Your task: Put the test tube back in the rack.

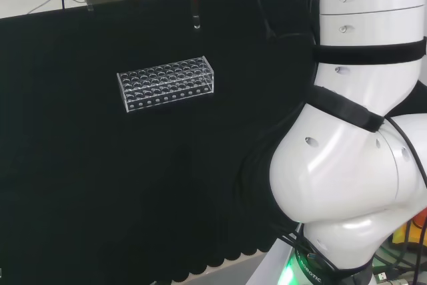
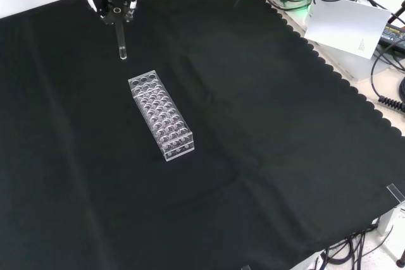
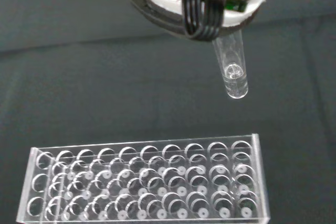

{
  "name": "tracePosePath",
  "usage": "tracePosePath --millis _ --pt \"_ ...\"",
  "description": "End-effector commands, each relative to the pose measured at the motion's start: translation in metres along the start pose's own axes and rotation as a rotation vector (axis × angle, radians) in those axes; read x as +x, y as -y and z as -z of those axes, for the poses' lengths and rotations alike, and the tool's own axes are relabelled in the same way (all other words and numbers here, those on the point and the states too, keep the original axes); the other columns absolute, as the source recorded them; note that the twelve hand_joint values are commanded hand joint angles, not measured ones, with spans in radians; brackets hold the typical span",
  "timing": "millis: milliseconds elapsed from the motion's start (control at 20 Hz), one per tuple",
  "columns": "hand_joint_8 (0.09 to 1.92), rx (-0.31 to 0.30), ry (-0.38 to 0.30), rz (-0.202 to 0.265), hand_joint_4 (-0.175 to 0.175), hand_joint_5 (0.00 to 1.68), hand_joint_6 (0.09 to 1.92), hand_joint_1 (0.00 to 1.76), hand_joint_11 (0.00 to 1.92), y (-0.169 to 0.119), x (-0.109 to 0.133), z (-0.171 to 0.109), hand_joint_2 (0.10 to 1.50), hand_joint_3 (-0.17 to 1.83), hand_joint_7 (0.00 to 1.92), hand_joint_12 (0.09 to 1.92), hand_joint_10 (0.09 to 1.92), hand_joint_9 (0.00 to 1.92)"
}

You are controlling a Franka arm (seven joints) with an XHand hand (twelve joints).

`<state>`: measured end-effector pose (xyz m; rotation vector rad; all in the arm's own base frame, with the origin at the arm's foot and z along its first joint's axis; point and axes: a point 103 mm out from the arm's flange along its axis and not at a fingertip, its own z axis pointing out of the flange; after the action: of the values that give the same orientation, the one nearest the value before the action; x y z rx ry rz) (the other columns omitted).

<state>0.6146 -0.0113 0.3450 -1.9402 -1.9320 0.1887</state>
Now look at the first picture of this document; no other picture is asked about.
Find clear glass test tube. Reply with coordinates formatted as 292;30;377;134
191;0;202;31

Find yellow stop button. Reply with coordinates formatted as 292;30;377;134
391;208;427;244

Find black bench cloth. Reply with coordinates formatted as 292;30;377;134
0;0;322;283

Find clear plastic test tube rack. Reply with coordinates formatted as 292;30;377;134
116;55;215;114

